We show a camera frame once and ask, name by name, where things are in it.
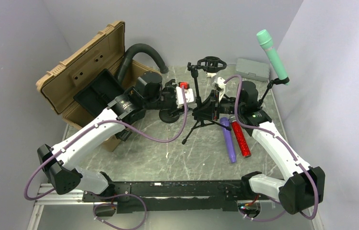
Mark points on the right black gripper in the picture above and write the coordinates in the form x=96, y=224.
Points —
x=206, y=109

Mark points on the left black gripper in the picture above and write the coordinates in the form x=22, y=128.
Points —
x=172, y=90

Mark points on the black round base mic stand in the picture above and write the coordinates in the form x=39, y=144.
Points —
x=169, y=119

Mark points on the purple microphone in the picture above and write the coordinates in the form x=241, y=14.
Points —
x=228, y=139

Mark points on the black tripod stand shock mount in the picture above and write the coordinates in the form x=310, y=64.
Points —
x=209, y=64

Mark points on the red glitter microphone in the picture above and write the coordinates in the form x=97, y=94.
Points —
x=244, y=148

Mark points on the black tripod stand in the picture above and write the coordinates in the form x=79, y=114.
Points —
x=271, y=83

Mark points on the mint green microphone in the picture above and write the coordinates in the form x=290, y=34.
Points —
x=266, y=43

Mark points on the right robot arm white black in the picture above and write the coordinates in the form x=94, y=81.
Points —
x=301, y=189

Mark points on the white pvc elbow fitting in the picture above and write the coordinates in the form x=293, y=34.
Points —
x=211, y=75

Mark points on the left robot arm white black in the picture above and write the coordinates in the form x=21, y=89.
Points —
x=60, y=162

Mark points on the grey plastic case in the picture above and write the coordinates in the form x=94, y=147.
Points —
x=253, y=70

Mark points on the black tray in case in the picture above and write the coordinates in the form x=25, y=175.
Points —
x=98, y=90

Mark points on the tan plastic tool case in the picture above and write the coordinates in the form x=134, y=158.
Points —
x=96, y=62

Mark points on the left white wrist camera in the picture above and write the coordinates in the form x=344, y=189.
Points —
x=183, y=92

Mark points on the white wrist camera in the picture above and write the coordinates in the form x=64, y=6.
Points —
x=220, y=85
x=183, y=92

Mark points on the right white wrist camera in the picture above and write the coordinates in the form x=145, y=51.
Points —
x=220, y=85

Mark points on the purple loop cable base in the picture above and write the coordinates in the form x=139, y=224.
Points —
x=107, y=213

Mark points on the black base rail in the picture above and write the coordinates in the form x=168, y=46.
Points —
x=225, y=195

